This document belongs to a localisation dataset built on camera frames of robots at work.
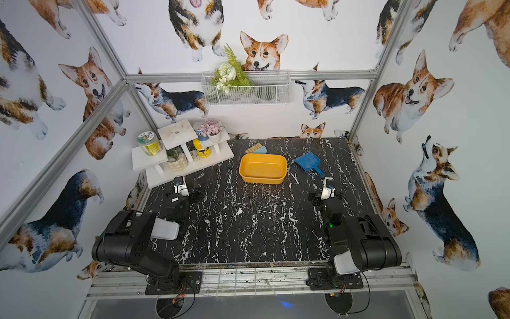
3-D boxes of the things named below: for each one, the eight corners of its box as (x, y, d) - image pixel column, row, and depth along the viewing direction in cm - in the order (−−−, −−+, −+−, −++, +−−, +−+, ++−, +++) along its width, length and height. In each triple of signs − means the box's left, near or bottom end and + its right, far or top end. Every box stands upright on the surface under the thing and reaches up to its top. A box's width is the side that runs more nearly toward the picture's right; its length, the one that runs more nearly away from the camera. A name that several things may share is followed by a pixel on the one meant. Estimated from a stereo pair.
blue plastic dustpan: (315, 181, 106) (315, 179, 104) (295, 160, 115) (295, 158, 113) (330, 172, 109) (331, 170, 108) (309, 153, 119) (310, 150, 117)
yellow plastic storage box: (238, 185, 104) (237, 178, 99) (241, 161, 115) (240, 153, 110) (287, 185, 104) (288, 178, 99) (285, 161, 115) (286, 153, 110)
